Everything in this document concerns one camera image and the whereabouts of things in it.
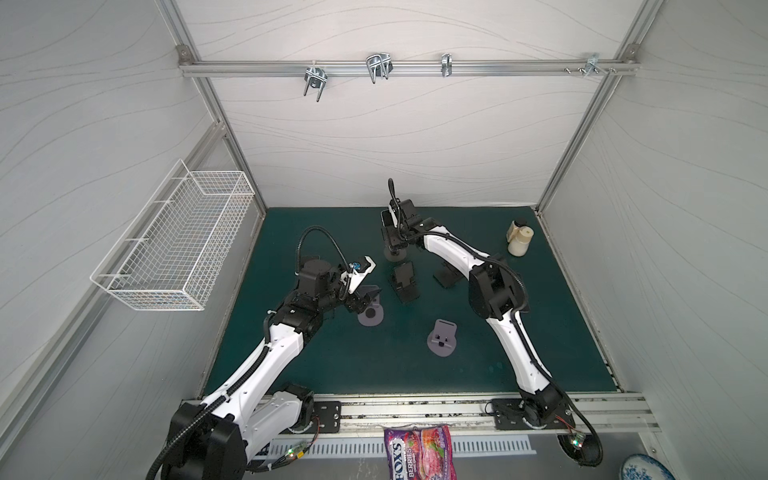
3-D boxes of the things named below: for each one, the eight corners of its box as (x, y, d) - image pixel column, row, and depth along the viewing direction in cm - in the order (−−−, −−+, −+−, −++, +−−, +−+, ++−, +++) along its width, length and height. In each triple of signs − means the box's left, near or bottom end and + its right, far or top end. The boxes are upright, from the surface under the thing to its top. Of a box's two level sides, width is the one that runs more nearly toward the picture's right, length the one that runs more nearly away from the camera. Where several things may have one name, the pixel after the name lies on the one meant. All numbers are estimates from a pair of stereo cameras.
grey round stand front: (427, 356, 85) (431, 342, 77) (425, 334, 90) (429, 319, 81) (452, 356, 86) (458, 342, 77) (449, 334, 90) (455, 319, 81)
